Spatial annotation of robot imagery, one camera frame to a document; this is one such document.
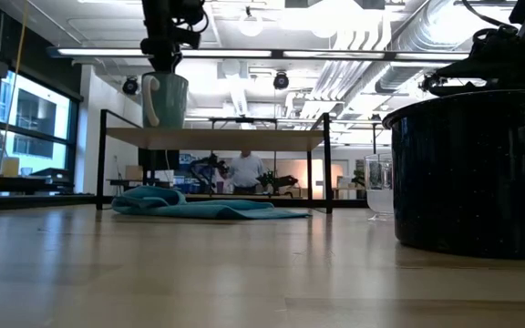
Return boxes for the teal cloth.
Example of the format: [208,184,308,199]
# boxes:
[110,185,312,221]

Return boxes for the person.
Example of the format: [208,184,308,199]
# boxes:
[225,149,266,195]

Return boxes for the yellow box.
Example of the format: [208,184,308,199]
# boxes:
[1,158,21,178]

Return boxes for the green mug white handle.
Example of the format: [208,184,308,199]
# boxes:
[141,71,190,129]

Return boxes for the black table frame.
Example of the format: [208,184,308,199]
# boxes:
[0,193,368,210]

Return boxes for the wooden shelf black frame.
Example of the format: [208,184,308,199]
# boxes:
[96,108,335,215]

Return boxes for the yellow cable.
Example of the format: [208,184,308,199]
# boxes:
[0,0,30,195]

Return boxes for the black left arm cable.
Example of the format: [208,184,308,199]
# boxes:
[170,6,210,36]

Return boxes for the long ceiling light bar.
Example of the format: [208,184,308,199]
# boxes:
[47,45,471,61]

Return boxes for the window with black frame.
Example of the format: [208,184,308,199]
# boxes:
[0,70,81,195]

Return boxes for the black speckled enamel mug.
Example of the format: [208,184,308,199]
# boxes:
[382,89,525,261]

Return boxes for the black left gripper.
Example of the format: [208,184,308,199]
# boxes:
[139,0,209,73]

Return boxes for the black computer monitor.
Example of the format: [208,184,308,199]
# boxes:
[138,149,180,184]

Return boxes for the dark background desk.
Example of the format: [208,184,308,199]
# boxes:
[0,167,75,196]

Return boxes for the green potted plant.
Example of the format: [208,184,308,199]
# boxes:
[353,168,366,200]

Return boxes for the silver ventilation duct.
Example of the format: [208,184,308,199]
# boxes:
[374,0,505,95]

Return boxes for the black background rig frame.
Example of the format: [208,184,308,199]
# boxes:
[152,116,385,159]

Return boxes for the clear glass cup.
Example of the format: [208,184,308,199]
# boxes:
[365,153,395,223]

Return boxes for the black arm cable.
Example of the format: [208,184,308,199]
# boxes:
[461,0,519,34]
[170,6,210,36]

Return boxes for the blue storage boxes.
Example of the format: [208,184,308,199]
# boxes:
[179,153,213,195]

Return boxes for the round white ceiling lamp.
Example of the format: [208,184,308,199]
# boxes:
[238,6,265,38]

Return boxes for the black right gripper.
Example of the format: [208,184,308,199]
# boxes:
[427,26,525,97]

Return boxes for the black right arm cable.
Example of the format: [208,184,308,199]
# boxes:
[461,0,519,34]

